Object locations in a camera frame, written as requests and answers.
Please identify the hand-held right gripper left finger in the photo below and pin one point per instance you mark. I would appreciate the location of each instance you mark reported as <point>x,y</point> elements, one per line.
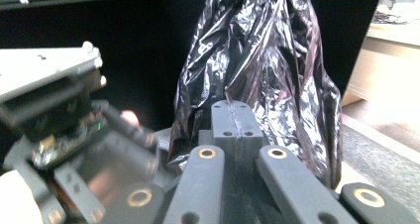
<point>226,125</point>

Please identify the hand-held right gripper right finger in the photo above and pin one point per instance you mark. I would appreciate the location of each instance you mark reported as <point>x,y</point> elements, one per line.
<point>247,128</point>

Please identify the black plastic garbage bag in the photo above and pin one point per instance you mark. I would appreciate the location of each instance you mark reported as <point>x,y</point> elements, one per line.
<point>264,52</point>

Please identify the white counter ledge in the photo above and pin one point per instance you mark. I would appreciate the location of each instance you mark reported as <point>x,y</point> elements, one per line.
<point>396,34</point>

